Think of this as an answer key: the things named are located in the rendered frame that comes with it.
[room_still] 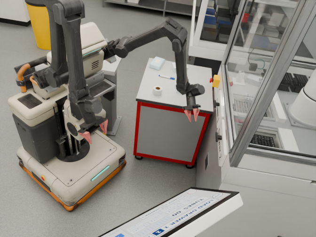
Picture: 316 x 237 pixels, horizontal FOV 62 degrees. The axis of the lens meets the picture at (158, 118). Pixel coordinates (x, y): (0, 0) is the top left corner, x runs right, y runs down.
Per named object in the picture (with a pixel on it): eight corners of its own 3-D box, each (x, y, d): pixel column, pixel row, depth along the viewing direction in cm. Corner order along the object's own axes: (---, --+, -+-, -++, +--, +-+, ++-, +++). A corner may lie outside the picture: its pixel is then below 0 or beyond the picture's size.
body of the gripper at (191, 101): (185, 110, 168) (185, 98, 169) (201, 108, 163) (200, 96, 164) (182, 109, 162) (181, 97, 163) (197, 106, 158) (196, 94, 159)
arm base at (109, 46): (112, 40, 163) (97, 46, 155) (120, 36, 157) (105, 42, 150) (118, 53, 166) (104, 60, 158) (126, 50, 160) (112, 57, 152)
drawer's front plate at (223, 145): (218, 166, 149) (224, 154, 142) (217, 130, 170) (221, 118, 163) (221, 167, 149) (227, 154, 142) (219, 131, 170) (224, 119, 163)
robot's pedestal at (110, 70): (86, 131, 269) (80, 66, 218) (95, 112, 291) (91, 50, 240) (115, 136, 268) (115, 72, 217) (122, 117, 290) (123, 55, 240)
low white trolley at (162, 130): (131, 161, 246) (136, 98, 196) (142, 118, 293) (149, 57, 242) (192, 172, 245) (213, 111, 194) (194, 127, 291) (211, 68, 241)
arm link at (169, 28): (174, 10, 123) (166, 24, 119) (190, 32, 130) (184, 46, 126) (119, 38, 155) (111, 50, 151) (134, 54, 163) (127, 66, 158)
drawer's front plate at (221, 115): (217, 128, 172) (221, 115, 165) (215, 101, 194) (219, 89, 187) (219, 129, 172) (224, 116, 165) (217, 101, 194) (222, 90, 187)
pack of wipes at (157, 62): (159, 70, 227) (159, 66, 224) (148, 67, 229) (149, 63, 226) (164, 63, 238) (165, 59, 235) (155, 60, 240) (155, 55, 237)
